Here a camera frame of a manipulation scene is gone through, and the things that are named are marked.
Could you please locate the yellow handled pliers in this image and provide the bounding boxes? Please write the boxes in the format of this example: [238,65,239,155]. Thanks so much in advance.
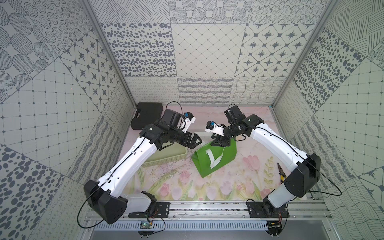
[277,163,287,184]

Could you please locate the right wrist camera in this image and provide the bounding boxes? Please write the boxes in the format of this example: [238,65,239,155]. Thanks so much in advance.
[205,104,246,137]

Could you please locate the light green plastic basket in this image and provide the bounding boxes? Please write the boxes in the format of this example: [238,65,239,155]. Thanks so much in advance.
[142,143,188,168]

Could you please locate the green insulated delivery bag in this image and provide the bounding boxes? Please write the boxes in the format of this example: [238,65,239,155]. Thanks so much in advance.
[191,140,237,178]

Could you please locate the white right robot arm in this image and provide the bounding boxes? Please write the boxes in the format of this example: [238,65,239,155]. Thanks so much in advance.
[206,114,321,217]

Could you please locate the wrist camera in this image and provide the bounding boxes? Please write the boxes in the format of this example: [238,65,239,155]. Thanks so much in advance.
[160,109,196,133]
[205,104,246,137]

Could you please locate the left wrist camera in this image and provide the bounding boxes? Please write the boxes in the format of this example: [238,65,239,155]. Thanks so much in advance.
[160,109,196,133]

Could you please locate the aluminium mounting rail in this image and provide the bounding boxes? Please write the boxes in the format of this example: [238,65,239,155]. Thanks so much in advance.
[95,200,332,232]

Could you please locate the black plastic tool case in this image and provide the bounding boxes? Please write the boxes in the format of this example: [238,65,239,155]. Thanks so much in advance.
[131,102,163,130]

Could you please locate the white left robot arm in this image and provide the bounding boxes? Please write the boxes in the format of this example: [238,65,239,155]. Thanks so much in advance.
[84,124,202,224]

